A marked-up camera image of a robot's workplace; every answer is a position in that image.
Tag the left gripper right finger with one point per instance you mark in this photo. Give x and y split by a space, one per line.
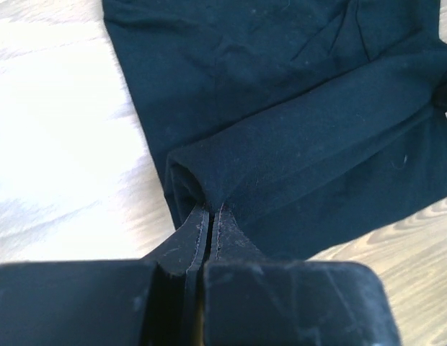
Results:
231 249

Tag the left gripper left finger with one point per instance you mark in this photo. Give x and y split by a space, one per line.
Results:
174 289

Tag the black t shirt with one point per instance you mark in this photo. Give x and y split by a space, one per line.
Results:
315 122

